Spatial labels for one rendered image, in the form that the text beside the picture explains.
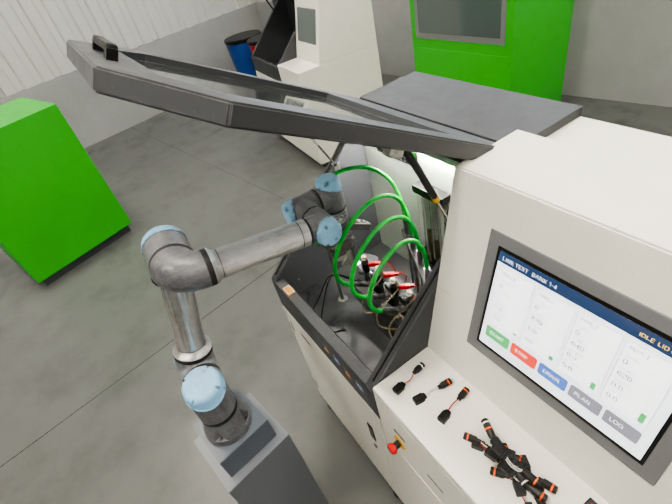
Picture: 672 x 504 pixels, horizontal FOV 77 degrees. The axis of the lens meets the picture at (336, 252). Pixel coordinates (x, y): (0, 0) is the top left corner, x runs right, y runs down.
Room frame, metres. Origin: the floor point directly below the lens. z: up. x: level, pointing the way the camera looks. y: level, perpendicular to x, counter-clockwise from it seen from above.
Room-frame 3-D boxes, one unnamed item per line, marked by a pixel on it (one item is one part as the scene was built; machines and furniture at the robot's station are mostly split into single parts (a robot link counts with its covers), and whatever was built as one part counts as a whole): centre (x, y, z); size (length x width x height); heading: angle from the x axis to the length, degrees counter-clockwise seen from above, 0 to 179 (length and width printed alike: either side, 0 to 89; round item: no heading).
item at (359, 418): (1.03, 0.14, 0.44); 0.65 x 0.02 x 0.68; 24
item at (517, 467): (0.40, -0.26, 1.01); 0.23 x 0.11 x 0.06; 24
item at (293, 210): (1.05, 0.06, 1.41); 0.11 x 0.11 x 0.08; 21
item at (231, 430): (0.77, 0.47, 0.95); 0.15 x 0.15 x 0.10
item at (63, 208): (3.77, 2.52, 0.65); 0.95 x 0.86 x 1.30; 132
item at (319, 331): (1.03, 0.13, 0.87); 0.62 x 0.04 x 0.16; 24
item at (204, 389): (0.78, 0.47, 1.07); 0.13 x 0.12 x 0.14; 21
